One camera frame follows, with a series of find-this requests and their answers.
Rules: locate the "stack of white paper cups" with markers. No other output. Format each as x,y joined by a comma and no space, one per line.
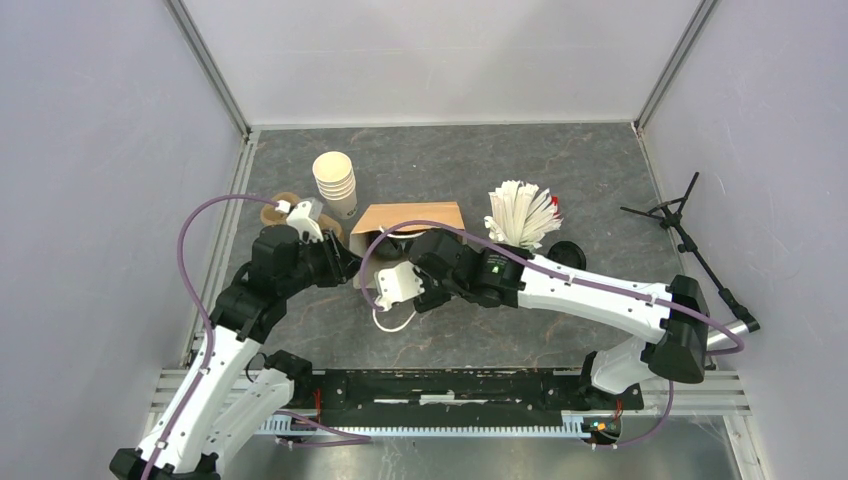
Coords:
335,179

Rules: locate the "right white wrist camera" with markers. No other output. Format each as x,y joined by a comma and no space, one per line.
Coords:
397,284

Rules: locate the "brown paper takeout bag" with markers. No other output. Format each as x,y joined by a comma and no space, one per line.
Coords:
380,220

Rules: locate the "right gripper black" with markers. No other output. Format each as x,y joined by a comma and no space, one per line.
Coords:
432,296

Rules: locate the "stack of black lids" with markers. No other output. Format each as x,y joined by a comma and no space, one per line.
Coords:
567,253

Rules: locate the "stack of pulp cup carriers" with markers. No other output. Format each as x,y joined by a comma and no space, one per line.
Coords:
270,216

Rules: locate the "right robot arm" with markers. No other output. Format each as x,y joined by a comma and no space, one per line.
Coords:
667,338

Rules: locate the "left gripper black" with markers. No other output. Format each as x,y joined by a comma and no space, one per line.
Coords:
340,261

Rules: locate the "black plastic cup lid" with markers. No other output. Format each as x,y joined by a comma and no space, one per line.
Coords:
395,246

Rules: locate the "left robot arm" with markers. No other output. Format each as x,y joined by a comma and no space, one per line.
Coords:
199,435

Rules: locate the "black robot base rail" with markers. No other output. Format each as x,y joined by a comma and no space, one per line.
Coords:
435,398

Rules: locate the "bundle of wrapped paper straws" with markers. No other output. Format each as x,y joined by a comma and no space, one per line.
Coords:
521,215

